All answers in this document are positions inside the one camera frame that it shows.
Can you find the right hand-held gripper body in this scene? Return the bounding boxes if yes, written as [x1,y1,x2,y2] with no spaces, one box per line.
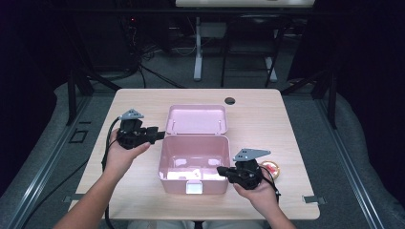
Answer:
[229,148,271,191]

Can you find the person's right hand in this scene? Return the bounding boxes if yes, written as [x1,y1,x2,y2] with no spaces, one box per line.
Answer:
[232,170,281,218]

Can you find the grey metal floor rail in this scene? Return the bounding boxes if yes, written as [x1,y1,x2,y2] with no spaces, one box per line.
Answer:
[0,94,94,229]
[313,94,386,229]

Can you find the round tin with red label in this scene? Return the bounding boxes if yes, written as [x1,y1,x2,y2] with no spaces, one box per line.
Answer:
[260,160,281,179]

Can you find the grey tape strip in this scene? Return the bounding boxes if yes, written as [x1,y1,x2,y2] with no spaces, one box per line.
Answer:
[302,195,327,205]
[62,194,86,204]

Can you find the hand-held gripper black cable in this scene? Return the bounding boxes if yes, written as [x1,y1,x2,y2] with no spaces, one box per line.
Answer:
[100,116,123,229]
[259,166,282,204]

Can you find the black floor cables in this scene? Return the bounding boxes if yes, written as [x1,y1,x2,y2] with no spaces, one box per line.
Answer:
[120,18,187,90]

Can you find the person's left hand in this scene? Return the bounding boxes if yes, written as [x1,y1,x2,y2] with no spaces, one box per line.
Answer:
[104,128,152,182]

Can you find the right hand-held gripper black cable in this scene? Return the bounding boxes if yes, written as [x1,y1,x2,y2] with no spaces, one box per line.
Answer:
[259,166,282,204]

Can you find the dark cabinet with red light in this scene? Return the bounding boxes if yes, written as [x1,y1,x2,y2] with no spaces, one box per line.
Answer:
[73,12,137,73]

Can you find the black metal stand frame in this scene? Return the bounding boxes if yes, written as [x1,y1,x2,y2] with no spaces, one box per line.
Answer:
[280,68,338,130]
[65,68,122,127]

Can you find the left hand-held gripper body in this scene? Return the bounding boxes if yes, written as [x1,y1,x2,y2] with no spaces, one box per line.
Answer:
[116,109,151,151]

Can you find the pink storage box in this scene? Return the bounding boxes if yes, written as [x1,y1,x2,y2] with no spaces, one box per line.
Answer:
[158,104,231,196]

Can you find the left hand-held gripper black cable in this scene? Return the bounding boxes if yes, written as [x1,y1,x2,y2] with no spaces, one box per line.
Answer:
[100,116,123,229]

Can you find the white desk with white legs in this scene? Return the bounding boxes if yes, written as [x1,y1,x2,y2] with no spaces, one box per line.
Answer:
[175,0,318,83]

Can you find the black chair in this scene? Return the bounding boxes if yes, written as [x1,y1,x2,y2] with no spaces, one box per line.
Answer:
[220,13,292,89]

